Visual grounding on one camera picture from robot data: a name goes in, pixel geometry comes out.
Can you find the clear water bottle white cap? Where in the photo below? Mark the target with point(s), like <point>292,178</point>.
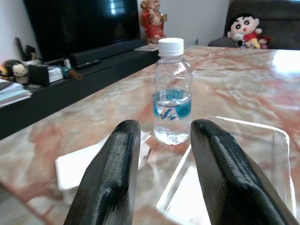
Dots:
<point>172,79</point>

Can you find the black low television console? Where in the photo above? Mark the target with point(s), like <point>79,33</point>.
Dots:
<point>70,91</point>

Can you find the black soundbar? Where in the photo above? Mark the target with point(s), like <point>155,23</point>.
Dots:
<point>105,50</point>

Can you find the black rectangular box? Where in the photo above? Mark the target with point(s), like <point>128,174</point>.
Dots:
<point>38,75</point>

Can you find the cartoon boy plush doll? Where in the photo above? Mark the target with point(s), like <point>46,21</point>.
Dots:
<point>245,29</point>

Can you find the small red plush doll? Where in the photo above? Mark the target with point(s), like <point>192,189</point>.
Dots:
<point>263,41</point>

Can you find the stack of white papers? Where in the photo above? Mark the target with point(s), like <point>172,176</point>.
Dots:
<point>11,93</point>

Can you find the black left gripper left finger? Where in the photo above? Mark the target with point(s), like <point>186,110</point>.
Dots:
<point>110,178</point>

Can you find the white blue small box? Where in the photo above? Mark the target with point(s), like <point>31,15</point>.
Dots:
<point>55,74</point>

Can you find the black white round plush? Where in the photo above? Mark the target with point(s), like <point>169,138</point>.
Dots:
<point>20,71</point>

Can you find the black flat screen television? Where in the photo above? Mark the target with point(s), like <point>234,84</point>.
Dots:
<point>82,23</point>

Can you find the black remote control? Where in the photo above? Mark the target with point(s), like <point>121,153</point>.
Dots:
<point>88,64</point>

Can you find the yellow round plush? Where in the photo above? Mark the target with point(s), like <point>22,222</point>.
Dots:
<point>2,72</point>

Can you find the dark grey sofa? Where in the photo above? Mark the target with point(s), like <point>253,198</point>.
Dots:
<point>281,18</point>

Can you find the red gold deity figurine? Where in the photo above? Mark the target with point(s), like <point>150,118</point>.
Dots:
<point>152,23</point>

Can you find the white paper bag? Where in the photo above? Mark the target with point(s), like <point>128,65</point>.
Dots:
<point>70,168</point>

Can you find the clear acrylic tray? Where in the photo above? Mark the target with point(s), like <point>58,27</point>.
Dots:
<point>284,145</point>

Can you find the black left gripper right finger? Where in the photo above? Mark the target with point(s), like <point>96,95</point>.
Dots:
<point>229,182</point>

